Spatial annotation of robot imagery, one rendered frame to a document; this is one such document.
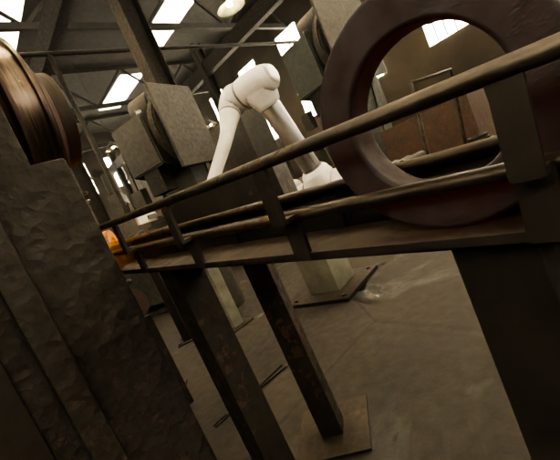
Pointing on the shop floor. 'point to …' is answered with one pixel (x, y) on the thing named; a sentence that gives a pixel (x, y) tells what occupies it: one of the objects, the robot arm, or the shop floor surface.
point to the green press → (308, 59)
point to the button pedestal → (226, 299)
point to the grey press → (164, 142)
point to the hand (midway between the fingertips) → (146, 218)
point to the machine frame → (59, 321)
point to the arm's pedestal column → (330, 281)
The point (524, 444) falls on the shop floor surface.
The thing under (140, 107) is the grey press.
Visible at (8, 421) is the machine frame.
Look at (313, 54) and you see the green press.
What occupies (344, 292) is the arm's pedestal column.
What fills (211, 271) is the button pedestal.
